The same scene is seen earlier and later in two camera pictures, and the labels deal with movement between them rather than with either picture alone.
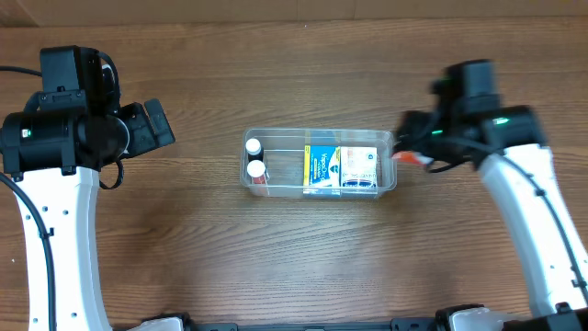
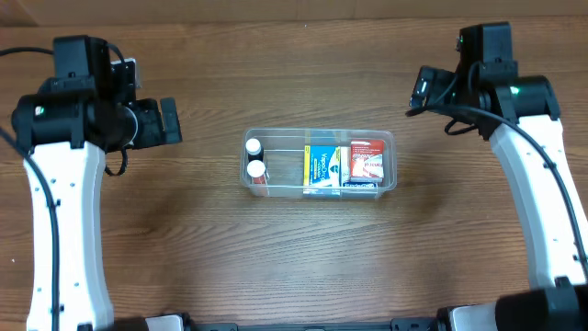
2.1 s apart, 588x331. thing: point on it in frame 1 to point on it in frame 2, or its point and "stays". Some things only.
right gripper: (409, 136) to (423, 87)
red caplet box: (412, 156) to (367, 161)
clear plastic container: (309, 163) stays
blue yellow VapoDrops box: (322, 165) stays
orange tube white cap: (256, 169) stays
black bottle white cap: (254, 150) stays
